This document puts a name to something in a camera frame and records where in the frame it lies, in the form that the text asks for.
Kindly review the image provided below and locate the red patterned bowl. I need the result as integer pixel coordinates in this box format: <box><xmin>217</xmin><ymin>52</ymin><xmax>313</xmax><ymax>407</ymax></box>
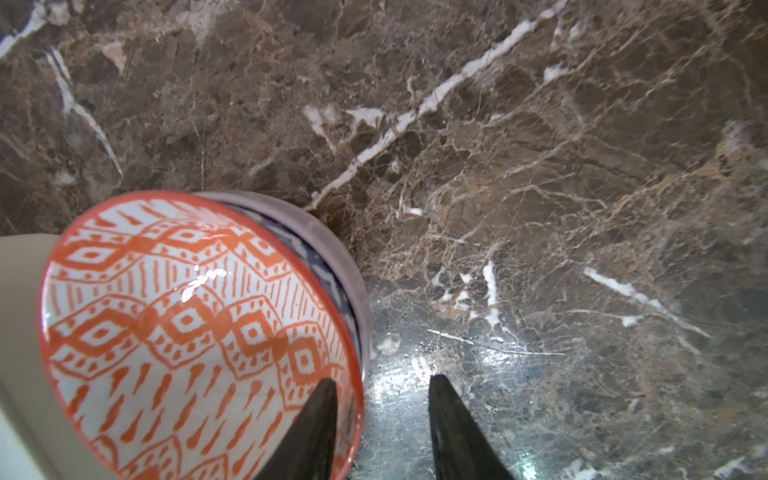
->
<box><xmin>39</xmin><ymin>191</ymin><xmax>364</xmax><ymax>479</ymax></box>

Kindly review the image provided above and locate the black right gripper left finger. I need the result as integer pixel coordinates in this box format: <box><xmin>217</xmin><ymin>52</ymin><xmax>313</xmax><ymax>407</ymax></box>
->
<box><xmin>254</xmin><ymin>378</ymin><xmax>338</xmax><ymax>480</ymax></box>

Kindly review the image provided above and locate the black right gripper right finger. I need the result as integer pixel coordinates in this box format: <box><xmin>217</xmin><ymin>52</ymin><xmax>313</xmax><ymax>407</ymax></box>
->
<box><xmin>428</xmin><ymin>374</ymin><xmax>514</xmax><ymax>480</ymax></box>

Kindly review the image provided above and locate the white plastic bin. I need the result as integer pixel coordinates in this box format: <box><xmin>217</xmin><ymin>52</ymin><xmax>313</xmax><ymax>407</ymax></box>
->
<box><xmin>1</xmin><ymin>234</ymin><xmax>116</xmax><ymax>479</ymax></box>

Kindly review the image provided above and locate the purple bowl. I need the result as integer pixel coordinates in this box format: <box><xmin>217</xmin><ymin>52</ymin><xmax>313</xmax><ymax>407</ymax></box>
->
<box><xmin>199</xmin><ymin>191</ymin><xmax>373</xmax><ymax>377</ymax></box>

